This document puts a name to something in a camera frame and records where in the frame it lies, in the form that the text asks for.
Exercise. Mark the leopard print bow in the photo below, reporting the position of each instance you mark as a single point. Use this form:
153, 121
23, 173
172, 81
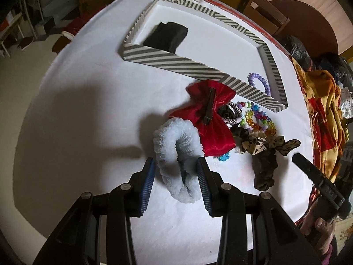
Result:
259, 143

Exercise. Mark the person's right forearm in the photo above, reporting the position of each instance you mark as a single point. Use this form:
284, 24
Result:
328, 256

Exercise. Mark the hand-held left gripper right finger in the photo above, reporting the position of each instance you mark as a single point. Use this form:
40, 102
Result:
203, 183

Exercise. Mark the white tablecloth red border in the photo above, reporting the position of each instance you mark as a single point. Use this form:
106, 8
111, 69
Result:
96, 116

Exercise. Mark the wooden chair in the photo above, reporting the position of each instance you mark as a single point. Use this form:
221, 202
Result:
264, 11

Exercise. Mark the brown scrunchie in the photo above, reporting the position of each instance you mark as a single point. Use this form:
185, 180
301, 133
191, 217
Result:
264, 168

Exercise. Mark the crumpled silver foil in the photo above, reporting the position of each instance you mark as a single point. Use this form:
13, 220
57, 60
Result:
347, 105

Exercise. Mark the round wooden table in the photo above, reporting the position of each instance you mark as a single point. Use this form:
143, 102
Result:
317, 22

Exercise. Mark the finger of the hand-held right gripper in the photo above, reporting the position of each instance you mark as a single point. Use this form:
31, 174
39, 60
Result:
317, 180

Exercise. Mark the grey white striped tray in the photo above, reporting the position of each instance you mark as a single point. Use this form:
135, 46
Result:
176, 62

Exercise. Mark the orange red patterned cloth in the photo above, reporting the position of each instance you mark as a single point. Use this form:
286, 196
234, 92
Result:
320, 102

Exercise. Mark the dark plastic bag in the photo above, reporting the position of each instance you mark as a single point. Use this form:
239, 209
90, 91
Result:
337, 66

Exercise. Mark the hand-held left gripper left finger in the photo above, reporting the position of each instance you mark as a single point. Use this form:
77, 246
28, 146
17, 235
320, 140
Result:
146, 183

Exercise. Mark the black plastic bag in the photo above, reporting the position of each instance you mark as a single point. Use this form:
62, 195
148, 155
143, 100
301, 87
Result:
300, 51

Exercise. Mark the red satin bow hair clip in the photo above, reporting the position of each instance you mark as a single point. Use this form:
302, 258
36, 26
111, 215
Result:
212, 132

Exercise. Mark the black scrunchie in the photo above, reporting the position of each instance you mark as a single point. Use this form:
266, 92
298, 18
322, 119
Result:
224, 111

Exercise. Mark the person's right hand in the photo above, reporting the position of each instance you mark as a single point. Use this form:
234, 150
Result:
322, 227

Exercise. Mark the light blue fluffy scrunchie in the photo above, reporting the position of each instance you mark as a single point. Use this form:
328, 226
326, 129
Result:
165, 138

